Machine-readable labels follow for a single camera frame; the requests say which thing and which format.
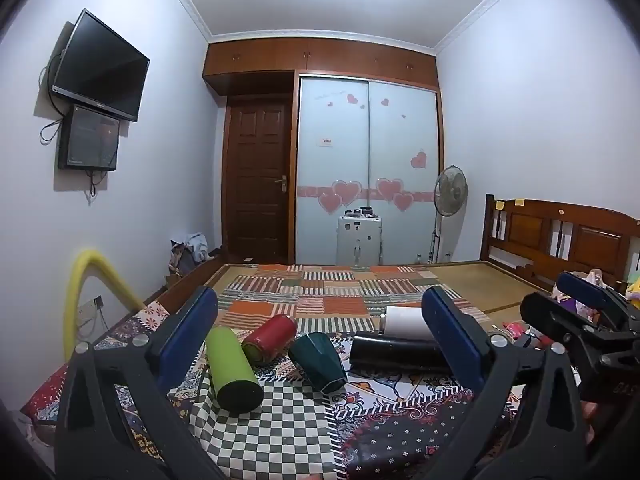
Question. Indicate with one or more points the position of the red cylindrical can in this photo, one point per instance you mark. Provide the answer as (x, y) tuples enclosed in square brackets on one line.
[(270, 342)]

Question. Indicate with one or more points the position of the frosted sliding door wardrobe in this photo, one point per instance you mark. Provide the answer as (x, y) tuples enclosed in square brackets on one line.
[(332, 160)]

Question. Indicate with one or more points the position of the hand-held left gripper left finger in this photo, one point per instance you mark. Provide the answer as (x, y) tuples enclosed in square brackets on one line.
[(189, 332)]

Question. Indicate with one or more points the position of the brown wooden door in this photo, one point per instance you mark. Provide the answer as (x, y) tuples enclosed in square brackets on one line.
[(257, 180)]

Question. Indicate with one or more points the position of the person's right hand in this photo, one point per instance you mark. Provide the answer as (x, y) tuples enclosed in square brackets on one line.
[(591, 422)]

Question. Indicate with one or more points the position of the black flat television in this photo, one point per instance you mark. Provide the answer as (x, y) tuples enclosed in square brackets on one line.
[(100, 65)]

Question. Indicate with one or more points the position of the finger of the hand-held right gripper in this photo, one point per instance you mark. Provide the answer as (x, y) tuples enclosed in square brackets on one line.
[(547, 317), (582, 287)]

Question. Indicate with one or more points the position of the white cylindrical bottle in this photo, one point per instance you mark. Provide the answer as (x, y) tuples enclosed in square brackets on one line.
[(405, 322)]

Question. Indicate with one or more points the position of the small black wall monitor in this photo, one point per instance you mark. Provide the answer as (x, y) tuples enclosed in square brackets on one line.
[(89, 137)]

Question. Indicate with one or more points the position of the wall power socket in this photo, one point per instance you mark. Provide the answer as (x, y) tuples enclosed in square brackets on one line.
[(92, 310)]

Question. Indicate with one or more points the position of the wooden overhead cabinet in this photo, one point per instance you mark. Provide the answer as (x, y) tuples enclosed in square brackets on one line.
[(320, 57)]

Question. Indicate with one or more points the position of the dark green faceted cup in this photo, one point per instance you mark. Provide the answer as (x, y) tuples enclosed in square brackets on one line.
[(317, 362)]

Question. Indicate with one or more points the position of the pile of clothes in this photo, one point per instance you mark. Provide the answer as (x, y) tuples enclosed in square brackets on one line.
[(190, 252)]

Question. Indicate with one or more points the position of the striped patchwork blanket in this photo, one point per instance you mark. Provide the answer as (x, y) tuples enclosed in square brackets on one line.
[(340, 305)]

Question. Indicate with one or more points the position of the standing electric fan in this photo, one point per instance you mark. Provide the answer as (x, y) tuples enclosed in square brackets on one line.
[(451, 190)]

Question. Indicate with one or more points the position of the yellow foam tube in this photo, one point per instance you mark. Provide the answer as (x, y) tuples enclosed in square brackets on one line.
[(95, 265)]

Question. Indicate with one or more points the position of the wooden bed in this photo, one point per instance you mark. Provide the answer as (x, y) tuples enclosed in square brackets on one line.
[(530, 230)]

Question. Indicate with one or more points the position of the dark dotted cloth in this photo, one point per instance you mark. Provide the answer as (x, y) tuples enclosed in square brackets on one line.
[(400, 442)]

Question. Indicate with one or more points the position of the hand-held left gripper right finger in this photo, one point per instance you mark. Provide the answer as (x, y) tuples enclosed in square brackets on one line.
[(452, 335)]

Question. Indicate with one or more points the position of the pink white soft toy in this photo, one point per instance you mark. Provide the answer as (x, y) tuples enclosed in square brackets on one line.
[(595, 280)]

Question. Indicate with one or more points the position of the black white checkered cloth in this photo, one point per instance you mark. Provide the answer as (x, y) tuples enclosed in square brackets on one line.
[(280, 435)]

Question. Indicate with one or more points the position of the black cup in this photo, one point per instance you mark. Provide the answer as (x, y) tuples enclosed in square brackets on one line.
[(395, 355)]

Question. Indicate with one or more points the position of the colourful floral cloth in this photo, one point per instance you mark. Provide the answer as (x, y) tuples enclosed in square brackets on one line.
[(390, 390)]

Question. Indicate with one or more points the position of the white air cooler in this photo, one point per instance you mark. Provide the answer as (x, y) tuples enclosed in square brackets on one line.
[(357, 240)]

